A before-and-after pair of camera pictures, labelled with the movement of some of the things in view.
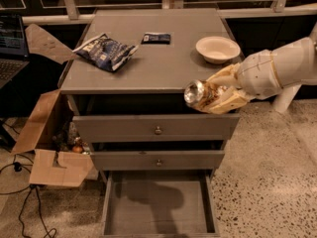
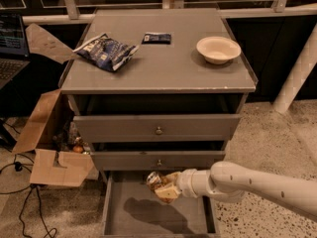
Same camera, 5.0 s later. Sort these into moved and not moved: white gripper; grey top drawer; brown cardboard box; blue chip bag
Moved: white gripper
Not moved: brown cardboard box; grey top drawer; blue chip bag
